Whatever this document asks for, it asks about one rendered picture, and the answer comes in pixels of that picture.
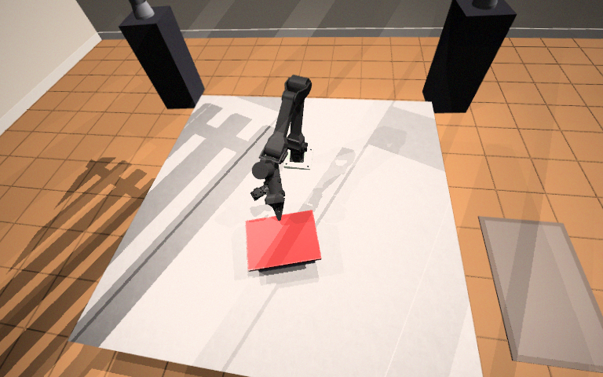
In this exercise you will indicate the red rectangular lid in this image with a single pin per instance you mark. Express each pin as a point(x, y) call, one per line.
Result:
point(272, 243)

